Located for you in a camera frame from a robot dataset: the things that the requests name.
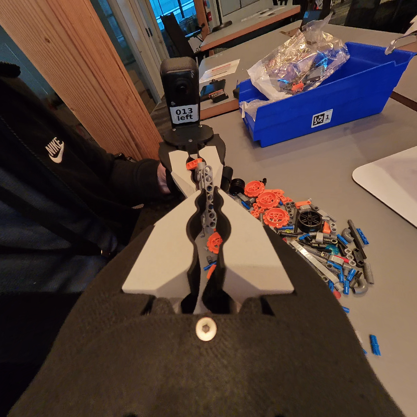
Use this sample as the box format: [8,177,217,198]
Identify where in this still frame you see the pile of building pieces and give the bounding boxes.
[228,177,375,313]

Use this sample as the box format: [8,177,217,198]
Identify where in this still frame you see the white paper sheet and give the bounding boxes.
[199,59,241,83]

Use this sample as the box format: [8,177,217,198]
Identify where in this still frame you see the grey perforated thin beam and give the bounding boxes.
[195,164,217,235]

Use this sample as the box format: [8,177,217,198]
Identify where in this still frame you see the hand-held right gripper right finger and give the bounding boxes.
[204,190,295,313]

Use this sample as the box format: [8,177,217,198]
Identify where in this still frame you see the wooden pillar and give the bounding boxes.
[0,0,163,162]

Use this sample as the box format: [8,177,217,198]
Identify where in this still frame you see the black spoked wheel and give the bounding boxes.
[297,210,324,232]

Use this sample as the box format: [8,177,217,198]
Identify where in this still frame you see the blue shirt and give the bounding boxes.
[0,166,118,294]

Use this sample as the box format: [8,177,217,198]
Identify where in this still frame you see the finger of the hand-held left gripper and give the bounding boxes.
[169,148,197,198]
[199,145,226,191]

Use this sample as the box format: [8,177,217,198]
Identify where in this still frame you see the black office chair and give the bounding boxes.
[160,13,196,61]

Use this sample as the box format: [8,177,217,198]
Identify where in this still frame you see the white book stand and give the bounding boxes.
[352,31,417,228]

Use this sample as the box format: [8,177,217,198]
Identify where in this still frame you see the person's left hand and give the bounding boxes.
[157,161,171,194]

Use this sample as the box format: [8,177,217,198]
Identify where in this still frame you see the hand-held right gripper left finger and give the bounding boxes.
[122,190,206,314]

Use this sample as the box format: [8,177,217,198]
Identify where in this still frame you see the person's left forearm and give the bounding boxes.
[111,158,167,209]

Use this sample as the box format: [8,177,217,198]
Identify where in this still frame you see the clear plastic bag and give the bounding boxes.
[239,13,351,101]

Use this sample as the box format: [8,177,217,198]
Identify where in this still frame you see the black blue electronic board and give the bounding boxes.
[200,78,227,98]

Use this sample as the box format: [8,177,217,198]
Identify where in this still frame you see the blue storage bin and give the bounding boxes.
[236,41,417,148]

